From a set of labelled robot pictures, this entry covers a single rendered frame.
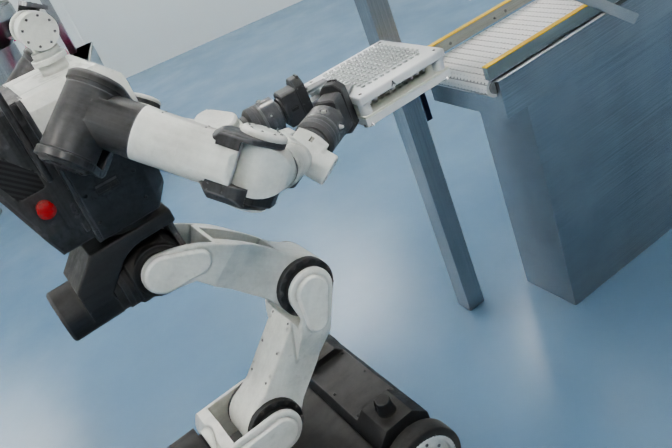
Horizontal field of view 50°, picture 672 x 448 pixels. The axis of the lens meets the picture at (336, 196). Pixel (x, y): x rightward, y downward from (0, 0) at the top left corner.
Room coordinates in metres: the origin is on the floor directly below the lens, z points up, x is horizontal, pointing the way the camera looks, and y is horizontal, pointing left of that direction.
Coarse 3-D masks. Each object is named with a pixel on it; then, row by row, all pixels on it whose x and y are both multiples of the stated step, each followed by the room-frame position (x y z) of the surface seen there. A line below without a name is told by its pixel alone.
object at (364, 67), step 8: (376, 48) 1.66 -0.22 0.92; (368, 56) 1.63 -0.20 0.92; (376, 56) 1.60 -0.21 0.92; (384, 56) 1.59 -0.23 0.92; (392, 56) 1.56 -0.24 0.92; (400, 56) 1.55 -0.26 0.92; (352, 64) 1.63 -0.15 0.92; (360, 64) 1.60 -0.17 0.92; (368, 64) 1.58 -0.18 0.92; (376, 64) 1.56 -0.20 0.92; (384, 64) 1.54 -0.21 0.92; (336, 72) 1.61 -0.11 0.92; (344, 72) 1.58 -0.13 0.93; (352, 72) 1.57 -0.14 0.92; (360, 72) 1.55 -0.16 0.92; (368, 72) 1.54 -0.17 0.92; (376, 72) 1.51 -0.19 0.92; (360, 80) 1.51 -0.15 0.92
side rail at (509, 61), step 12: (612, 0) 1.65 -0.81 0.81; (588, 12) 1.62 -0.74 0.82; (564, 24) 1.59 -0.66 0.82; (576, 24) 1.61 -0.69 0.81; (540, 36) 1.56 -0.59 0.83; (552, 36) 1.58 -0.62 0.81; (528, 48) 1.55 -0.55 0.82; (540, 48) 1.56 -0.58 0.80; (504, 60) 1.52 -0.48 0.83; (516, 60) 1.53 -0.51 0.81; (492, 72) 1.51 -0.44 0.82
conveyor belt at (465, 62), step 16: (544, 0) 1.87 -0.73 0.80; (560, 0) 1.83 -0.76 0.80; (512, 16) 1.85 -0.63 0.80; (528, 16) 1.81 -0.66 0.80; (544, 16) 1.76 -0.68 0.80; (560, 16) 1.72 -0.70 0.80; (592, 16) 1.65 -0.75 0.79; (496, 32) 1.79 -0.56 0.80; (512, 32) 1.74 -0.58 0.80; (528, 32) 1.70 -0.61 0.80; (464, 48) 1.77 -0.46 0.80; (480, 48) 1.72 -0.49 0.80; (496, 48) 1.68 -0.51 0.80; (448, 64) 1.71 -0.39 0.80; (464, 64) 1.67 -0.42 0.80; (480, 64) 1.63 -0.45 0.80; (448, 80) 1.65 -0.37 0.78; (464, 80) 1.60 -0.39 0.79; (480, 80) 1.55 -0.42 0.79; (496, 96) 1.53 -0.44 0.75
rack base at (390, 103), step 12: (432, 72) 1.52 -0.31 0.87; (444, 72) 1.51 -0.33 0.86; (408, 84) 1.51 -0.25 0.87; (420, 84) 1.48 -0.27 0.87; (432, 84) 1.49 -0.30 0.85; (384, 96) 1.49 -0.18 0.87; (396, 96) 1.47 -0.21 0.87; (408, 96) 1.47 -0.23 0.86; (372, 108) 1.46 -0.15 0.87; (384, 108) 1.44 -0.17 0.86; (396, 108) 1.45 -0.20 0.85; (360, 120) 1.44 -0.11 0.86; (372, 120) 1.43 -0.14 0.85
